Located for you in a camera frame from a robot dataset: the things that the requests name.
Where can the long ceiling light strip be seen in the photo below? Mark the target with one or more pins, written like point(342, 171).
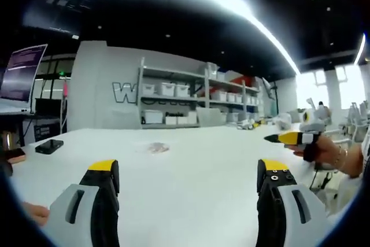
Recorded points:
point(231, 4)

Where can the black smartphone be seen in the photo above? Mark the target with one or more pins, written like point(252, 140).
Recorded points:
point(49, 146)

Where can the standing monitor screen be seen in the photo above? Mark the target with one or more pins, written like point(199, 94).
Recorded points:
point(21, 70)

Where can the person's right hand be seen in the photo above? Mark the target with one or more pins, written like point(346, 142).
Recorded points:
point(326, 151)

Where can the brown flat case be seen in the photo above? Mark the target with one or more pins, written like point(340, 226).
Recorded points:
point(16, 155)

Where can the person's left hand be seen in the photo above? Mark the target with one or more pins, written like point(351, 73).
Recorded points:
point(36, 214)

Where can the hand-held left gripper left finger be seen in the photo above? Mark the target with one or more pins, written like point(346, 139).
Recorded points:
point(99, 200)

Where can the clear resealable bag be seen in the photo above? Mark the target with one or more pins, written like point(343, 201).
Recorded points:
point(154, 147)

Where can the pink hanging object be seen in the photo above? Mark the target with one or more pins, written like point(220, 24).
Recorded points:
point(66, 90)

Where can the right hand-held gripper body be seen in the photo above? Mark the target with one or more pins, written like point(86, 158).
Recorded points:
point(313, 128)

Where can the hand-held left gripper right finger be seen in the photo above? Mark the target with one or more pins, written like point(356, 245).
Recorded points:
point(277, 200)

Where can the grey storage shelf unit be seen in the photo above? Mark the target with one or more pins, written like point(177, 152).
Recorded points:
point(196, 96)

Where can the hanging ceiling screen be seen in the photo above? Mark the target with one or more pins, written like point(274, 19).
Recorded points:
point(65, 4)

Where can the white office chair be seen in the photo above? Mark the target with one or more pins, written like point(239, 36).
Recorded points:
point(354, 127)

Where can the black box on desk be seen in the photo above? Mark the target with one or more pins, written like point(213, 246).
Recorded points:
point(47, 106)

